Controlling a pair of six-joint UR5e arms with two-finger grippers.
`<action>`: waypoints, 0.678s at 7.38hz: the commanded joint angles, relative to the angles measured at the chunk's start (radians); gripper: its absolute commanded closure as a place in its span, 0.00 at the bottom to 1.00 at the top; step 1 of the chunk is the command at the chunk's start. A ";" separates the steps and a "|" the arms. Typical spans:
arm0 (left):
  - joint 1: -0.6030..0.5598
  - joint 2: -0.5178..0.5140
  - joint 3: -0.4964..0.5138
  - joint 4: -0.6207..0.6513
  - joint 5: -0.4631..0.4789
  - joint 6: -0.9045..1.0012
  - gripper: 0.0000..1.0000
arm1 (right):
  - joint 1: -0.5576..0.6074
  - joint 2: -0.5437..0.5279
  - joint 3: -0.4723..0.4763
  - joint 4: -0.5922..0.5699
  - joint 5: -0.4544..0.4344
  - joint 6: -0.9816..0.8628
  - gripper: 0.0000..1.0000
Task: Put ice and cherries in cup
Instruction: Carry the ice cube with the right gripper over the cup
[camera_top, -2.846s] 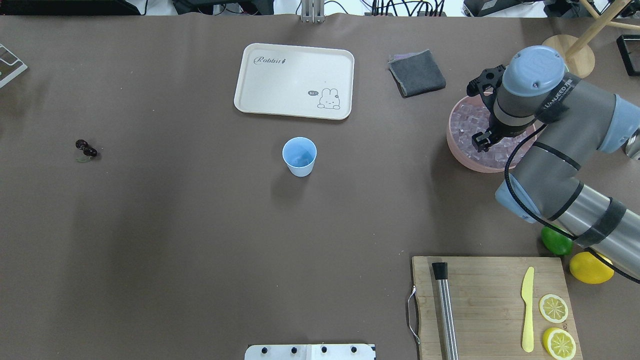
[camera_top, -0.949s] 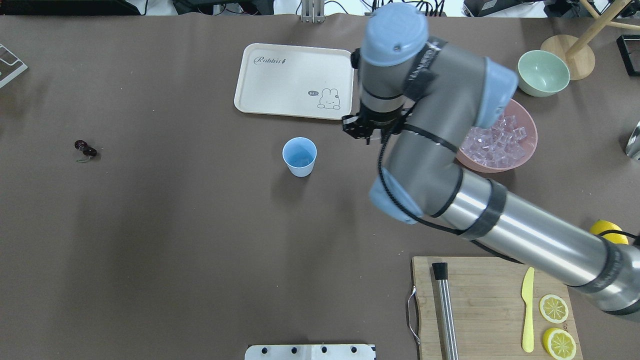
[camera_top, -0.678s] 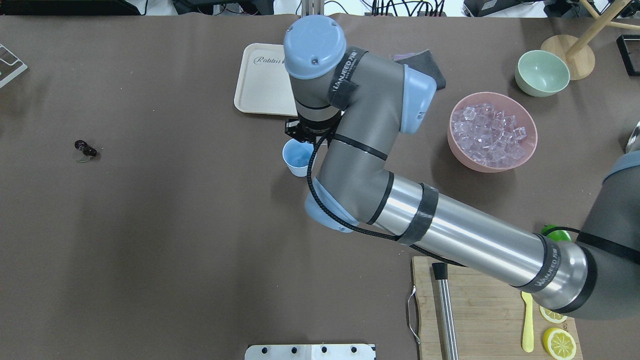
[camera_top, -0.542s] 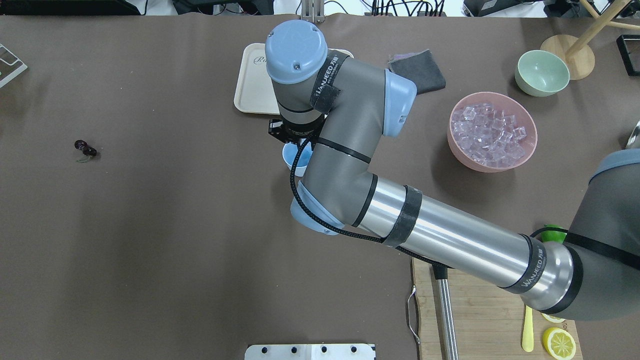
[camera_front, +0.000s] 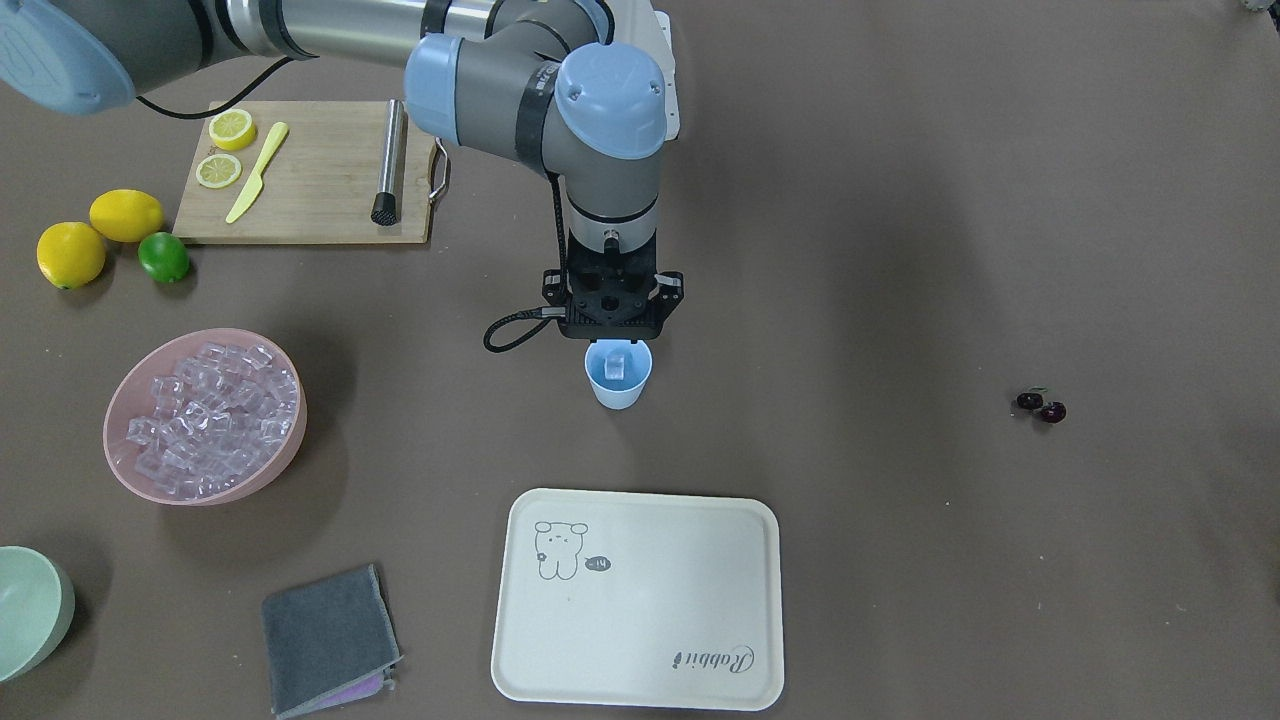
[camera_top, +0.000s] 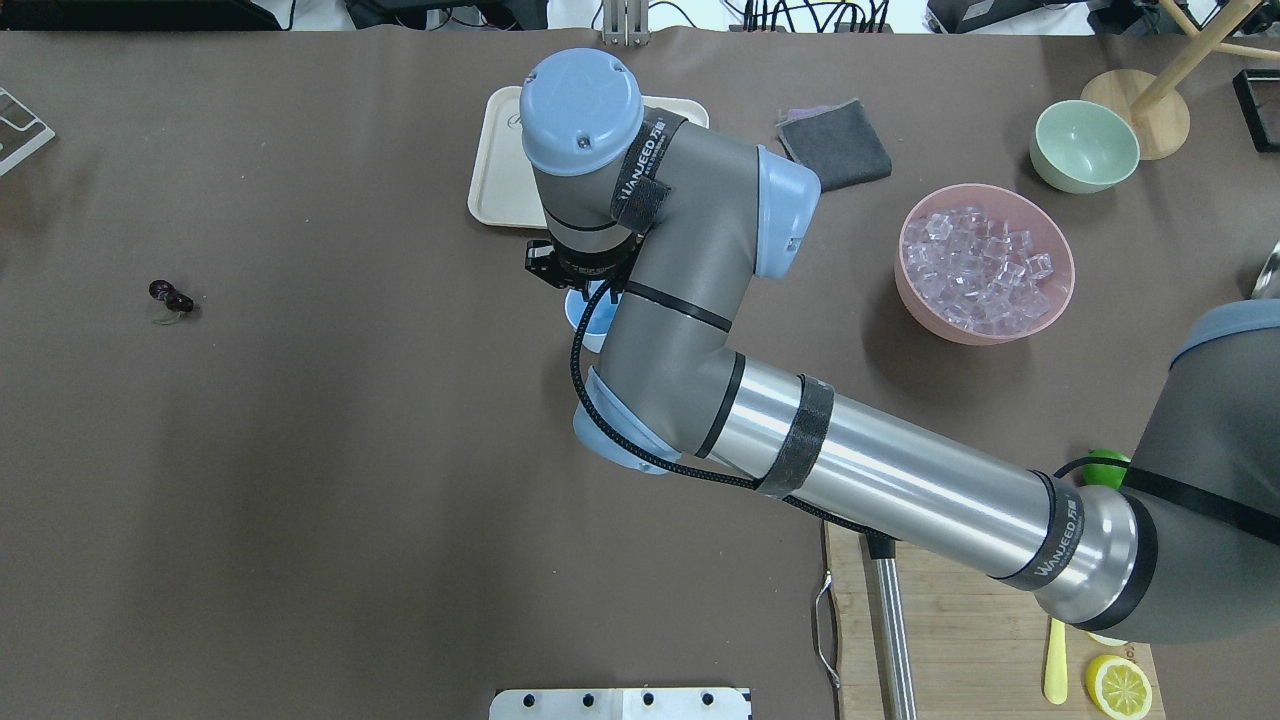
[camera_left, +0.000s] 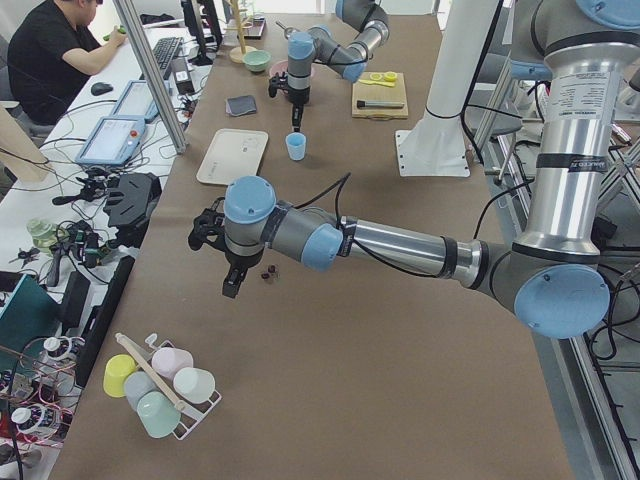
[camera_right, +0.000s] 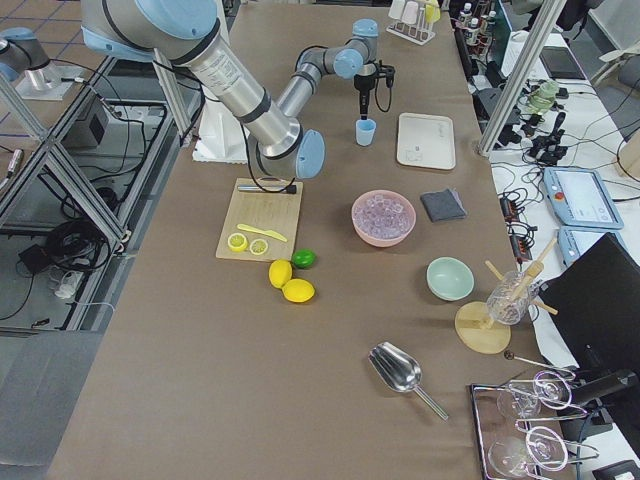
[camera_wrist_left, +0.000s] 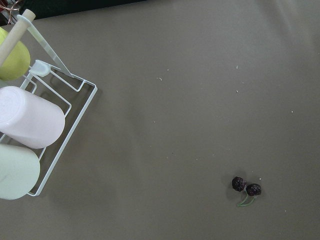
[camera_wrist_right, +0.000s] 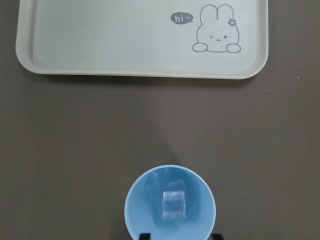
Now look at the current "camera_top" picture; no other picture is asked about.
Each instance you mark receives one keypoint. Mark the pink bowl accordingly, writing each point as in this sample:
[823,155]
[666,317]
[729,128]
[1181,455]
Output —
[1018,211]

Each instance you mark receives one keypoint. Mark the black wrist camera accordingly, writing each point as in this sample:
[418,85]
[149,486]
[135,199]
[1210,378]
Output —
[541,259]

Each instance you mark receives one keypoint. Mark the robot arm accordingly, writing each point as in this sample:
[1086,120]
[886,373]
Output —
[674,220]

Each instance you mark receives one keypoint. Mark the dark tray at table end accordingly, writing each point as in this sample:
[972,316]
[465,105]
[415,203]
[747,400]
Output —
[1257,92]

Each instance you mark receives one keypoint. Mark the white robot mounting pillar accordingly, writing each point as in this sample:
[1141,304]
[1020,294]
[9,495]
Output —
[624,703]

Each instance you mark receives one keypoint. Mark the wooden mug tree stand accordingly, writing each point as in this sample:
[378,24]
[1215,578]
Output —
[1151,105]

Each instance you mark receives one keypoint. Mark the yellow plastic knife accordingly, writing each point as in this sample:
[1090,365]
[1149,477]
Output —
[1055,682]

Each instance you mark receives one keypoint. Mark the metal ice scoop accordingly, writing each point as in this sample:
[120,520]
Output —
[1267,283]

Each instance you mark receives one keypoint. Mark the lemon half slice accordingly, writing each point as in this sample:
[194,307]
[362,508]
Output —
[1118,687]
[1105,640]

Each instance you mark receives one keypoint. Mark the green bowl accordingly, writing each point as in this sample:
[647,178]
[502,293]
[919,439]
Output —
[1082,147]

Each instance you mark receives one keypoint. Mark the white wire cup rack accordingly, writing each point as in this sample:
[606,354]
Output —
[22,132]

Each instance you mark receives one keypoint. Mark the pile of ice cubes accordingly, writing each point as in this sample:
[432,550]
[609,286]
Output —
[978,273]

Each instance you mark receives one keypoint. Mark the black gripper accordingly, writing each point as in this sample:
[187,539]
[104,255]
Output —
[590,270]

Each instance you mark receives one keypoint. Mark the wooden cutting board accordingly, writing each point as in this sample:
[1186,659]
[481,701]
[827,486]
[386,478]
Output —
[976,648]

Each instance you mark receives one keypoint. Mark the dark cherries pair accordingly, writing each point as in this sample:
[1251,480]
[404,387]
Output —
[177,305]

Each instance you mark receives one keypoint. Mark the steel muddler black tip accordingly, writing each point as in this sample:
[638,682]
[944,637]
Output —
[892,628]

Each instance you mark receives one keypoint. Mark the cream rabbit tray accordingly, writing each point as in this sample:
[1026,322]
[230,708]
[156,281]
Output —
[500,170]

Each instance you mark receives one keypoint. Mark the grey folded cloth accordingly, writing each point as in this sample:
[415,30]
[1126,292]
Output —
[837,142]

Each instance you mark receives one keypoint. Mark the green lime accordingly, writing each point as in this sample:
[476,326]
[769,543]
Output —
[1105,468]

